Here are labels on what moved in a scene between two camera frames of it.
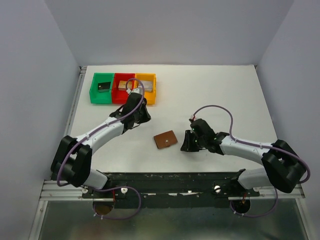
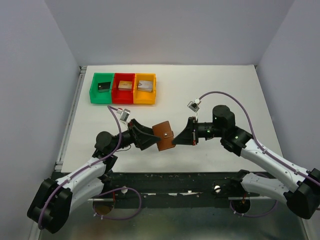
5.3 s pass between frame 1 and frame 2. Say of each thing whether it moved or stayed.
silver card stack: stayed
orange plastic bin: stayed
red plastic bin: stayed
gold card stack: stayed
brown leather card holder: moved
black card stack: stayed
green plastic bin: stayed
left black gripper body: moved
